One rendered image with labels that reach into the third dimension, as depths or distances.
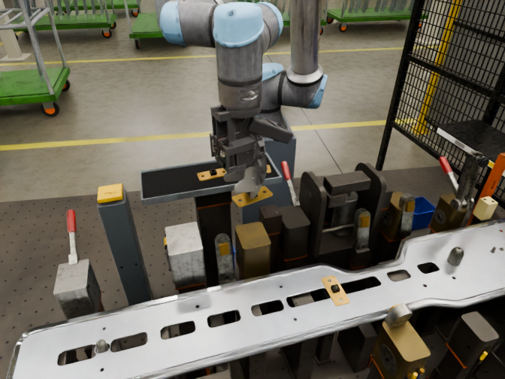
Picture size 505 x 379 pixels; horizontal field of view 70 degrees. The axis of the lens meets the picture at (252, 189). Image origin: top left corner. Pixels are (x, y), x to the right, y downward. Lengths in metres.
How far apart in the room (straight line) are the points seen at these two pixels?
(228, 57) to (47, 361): 0.69
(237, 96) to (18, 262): 1.21
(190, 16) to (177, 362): 0.66
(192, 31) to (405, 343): 0.72
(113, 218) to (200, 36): 0.52
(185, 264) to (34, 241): 0.92
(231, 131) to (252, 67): 0.12
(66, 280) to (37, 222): 0.86
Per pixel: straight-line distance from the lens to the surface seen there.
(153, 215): 1.62
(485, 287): 1.07
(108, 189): 1.00
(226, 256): 0.90
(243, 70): 0.59
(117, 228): 1.02
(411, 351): 0.82
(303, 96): 1.22
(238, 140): 0.66
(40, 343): 0.94
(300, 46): 1.13
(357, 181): 0.95
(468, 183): 1.18
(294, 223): 0.95
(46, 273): 1.53
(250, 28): 0.58
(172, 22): 0.73
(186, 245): 0.86
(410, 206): 1.09
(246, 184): 0.71
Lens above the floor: 1.70
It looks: 36 degrees down
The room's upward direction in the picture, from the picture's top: straight up
